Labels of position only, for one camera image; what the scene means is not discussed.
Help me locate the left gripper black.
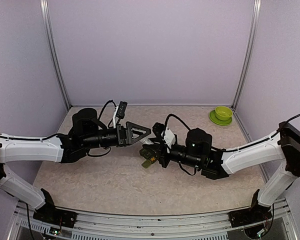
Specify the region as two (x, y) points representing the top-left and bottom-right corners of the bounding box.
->
(82, 121), (152, 150)

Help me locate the white pill bottle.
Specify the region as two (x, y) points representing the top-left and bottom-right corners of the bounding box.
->
(143, 138), (154, 145)

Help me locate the green weekly pill organizer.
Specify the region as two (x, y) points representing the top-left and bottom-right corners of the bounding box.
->
(139, 148), (157, 169)

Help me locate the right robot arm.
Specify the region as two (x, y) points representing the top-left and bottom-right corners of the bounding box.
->
(139, 121), (300, 222)

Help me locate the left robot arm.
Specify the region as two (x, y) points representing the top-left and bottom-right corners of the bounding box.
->
(0, 108), (151, 223)

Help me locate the green saucer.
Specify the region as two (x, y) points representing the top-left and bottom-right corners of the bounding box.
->
(209, 110), (233, 126)

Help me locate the green bowl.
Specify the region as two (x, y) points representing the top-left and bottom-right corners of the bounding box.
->
(214, 106), (233, 121)

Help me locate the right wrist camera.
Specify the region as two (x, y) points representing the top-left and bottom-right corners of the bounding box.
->
(152, 122), (177, 150)

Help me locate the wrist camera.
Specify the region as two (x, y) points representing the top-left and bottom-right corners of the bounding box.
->
(152, 122), (177, 150)
(112, 101), (128, 128)

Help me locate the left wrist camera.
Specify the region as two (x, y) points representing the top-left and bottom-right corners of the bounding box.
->
(112, 101), (128, 128)

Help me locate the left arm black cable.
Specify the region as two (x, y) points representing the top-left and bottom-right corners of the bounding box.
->
(98, 99), (117, 121)

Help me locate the front aluminium rail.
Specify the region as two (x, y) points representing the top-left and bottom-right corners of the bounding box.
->
(7, 197), (298, 240)

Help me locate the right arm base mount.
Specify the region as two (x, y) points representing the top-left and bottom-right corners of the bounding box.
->
(228, 208), (272, 228)

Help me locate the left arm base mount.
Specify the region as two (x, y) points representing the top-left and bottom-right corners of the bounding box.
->
(33, 208), (77, 228)

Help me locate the left aluminium frame post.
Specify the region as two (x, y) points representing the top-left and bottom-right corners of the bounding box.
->
(40, 0), (72, 111)

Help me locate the aluminium frame post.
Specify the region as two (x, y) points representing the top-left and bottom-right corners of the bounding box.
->
(231, 0), (262, 111)
(40, 0), (72, 111)

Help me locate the right aluminium frame post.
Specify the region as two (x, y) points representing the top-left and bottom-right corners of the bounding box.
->
(231, 0), (262, 111)

